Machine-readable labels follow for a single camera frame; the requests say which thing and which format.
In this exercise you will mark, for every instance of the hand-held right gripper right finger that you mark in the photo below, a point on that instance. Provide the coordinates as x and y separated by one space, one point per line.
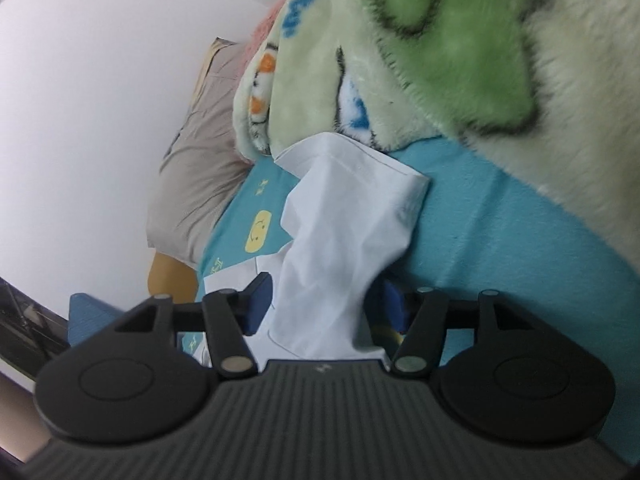
390 305

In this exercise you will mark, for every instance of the grey pillow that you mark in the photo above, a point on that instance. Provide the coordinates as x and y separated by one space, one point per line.
200 180

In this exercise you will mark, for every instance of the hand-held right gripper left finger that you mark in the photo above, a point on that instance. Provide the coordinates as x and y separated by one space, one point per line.
257 305

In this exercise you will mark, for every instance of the green cartoon blanket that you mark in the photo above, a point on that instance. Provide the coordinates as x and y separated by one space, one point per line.
450 60

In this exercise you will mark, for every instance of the pink fluffy blanket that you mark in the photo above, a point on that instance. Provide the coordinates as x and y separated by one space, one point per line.
265 30

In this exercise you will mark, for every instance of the mustard headboard cushion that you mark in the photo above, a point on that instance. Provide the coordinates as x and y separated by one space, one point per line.
170 280

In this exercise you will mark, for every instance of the blue covered chair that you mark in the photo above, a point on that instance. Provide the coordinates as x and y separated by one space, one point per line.
90 315

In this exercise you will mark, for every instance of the dark window grille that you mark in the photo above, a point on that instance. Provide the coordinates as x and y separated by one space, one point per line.
20 320

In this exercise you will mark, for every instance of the white shirt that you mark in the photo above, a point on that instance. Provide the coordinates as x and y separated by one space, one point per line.
330 240

